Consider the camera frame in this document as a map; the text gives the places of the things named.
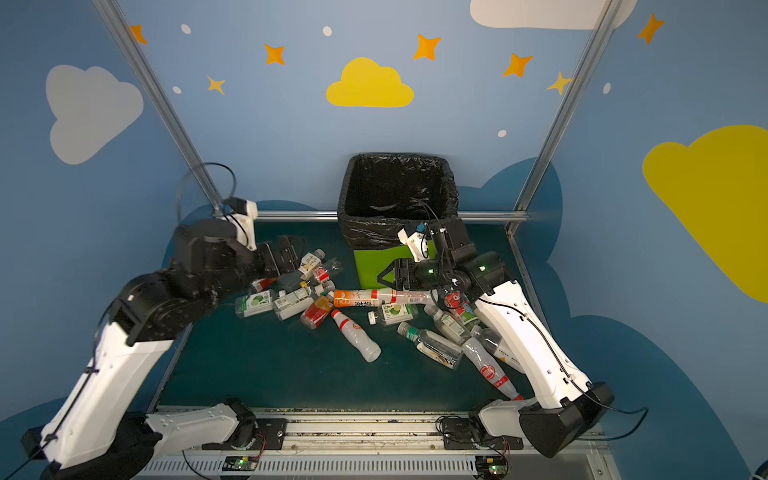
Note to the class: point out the clear bottle red label yellow cap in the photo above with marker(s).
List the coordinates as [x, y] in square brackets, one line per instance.
[326, 271]

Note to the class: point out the aluminium back frame rail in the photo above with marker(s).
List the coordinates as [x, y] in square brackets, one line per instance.
[484, 217]

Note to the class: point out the small red yellow tea bottle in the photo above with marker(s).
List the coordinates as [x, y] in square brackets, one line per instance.
[317, 312]

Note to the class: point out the clear lime juice bottle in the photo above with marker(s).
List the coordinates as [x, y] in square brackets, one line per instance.
[392, 314]
[254, 304]

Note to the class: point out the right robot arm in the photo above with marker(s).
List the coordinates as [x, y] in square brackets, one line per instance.
[566, 402]

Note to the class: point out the clear lime juice bottle left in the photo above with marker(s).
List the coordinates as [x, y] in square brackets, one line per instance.
[254, 304]

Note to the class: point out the red gold energy drink bottle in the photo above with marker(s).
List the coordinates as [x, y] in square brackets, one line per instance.
[262, 284]

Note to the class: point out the aluminium frame post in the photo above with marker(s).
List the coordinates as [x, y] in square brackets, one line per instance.
[582, 75]
[116, 23]

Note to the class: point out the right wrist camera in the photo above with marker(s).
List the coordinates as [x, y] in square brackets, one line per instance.
[422, 240]

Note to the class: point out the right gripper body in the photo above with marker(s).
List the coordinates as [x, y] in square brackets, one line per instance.
[405, 273]

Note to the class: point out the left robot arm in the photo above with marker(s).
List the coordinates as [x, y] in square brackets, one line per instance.
[94, 436]

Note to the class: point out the clear lime juice bottle right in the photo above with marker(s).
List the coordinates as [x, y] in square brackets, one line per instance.
[392, 314]

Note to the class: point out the green plastic bin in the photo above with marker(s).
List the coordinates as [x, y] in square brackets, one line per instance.
[373, 257]

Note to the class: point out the aluminium right frame post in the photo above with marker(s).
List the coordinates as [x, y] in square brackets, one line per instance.
[582, 75]

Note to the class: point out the clear bottle green cap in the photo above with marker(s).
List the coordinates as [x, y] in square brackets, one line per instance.
[433, 345]

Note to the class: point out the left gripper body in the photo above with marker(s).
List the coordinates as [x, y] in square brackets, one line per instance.
[283, 255]

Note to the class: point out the white bottle red cap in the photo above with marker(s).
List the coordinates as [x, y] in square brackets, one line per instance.
[357, 337]
[404, 297]

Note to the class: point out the clear bottle red label right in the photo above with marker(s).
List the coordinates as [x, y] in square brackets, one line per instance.
[461, 310]

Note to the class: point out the aluminium left frame post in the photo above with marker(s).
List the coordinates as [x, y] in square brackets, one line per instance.
[116, 23]

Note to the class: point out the orange juice bottle back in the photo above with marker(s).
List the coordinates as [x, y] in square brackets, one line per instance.
[356, 298]

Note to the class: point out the white bottle red logo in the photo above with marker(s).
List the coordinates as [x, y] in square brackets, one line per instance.
[490, 369]

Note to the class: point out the clear square osmanthus tea bottle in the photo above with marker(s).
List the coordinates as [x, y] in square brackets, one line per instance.
[308, 263]

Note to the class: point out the black bin liner bag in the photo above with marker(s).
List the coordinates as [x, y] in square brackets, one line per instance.
[381, 192]

